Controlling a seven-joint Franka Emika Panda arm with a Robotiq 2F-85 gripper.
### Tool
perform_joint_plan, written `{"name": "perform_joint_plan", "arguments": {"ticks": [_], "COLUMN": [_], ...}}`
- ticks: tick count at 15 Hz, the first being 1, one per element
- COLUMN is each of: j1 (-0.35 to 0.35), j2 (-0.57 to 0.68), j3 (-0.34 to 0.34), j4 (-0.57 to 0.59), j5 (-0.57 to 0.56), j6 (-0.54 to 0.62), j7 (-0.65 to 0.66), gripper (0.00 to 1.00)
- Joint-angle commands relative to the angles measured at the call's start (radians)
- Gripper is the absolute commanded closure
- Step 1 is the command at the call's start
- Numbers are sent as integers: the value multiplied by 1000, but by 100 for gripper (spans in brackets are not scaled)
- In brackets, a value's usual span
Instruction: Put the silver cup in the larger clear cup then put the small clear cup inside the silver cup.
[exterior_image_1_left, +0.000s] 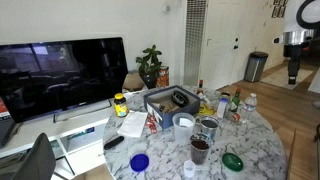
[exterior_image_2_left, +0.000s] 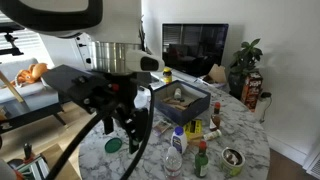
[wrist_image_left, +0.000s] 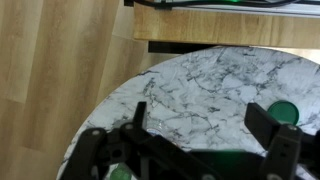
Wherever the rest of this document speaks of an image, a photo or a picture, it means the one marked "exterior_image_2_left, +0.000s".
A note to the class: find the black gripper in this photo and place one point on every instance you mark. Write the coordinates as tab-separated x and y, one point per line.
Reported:
115	95

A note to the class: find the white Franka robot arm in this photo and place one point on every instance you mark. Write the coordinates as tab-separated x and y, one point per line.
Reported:
116	20

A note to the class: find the small printed snack packet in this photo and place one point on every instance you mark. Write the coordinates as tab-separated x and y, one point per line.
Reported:
161	127

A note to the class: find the white bottle blue cap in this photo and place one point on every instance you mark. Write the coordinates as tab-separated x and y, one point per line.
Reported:
179	141

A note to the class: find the wooden pieces in box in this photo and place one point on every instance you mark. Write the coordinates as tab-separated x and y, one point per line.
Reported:
175	102

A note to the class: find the clear plastic water bottle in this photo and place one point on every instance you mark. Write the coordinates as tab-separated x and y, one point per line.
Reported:
173	165

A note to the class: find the small white bottle in box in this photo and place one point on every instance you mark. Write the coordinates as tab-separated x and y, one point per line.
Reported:
177	94

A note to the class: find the dark blue shoe box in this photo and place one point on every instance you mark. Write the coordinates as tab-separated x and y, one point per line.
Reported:
186	115

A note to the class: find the yellow lid vitamin bottle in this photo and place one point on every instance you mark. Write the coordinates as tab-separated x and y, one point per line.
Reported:
167	76

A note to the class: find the yellow snack packet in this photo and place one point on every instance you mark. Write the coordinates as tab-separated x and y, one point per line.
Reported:
193	127

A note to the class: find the white television stand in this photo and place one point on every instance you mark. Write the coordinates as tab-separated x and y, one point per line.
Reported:
186	77

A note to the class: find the white door black lock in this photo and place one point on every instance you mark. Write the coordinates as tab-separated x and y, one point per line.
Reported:
83	50

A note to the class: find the small white green cap bottle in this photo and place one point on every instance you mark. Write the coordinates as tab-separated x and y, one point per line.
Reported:
212	135

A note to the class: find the red cap hot sauce bottle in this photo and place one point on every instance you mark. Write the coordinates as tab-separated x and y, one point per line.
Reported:
215	118

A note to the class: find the dark hanging garment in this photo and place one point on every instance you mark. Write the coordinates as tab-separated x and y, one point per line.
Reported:
143	36

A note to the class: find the striped metal rack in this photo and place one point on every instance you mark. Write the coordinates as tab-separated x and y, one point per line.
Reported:
33	168

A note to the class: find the black tool red band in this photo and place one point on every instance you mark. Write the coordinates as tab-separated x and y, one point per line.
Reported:
27	151

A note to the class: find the orange plush toy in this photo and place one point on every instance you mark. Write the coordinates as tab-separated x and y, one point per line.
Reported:
31	73

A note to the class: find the grey sofa bench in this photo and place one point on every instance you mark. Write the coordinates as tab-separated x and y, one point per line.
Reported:
20	95

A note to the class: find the brown open cardboard box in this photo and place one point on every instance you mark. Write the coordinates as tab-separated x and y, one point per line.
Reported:
216	74

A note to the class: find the black flat screen television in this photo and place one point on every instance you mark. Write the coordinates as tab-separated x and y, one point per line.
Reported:
195	46

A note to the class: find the open tin can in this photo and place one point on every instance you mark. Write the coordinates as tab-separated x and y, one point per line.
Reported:
232	163

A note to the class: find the light wooden stick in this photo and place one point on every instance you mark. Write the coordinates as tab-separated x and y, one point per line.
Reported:
11	86

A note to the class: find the white window blinds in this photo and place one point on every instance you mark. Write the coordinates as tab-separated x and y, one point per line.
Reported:
23	43

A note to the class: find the red cardboard game box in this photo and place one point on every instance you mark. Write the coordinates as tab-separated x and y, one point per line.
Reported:
251	90

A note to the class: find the green potted plant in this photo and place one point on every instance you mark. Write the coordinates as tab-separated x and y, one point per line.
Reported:
245	61

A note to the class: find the white floor vent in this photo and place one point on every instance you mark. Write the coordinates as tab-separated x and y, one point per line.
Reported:
315	166

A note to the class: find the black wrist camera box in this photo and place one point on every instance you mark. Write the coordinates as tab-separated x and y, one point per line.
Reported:
63	80

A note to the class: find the black camera stand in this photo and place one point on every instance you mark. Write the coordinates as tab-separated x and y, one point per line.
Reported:
10	38

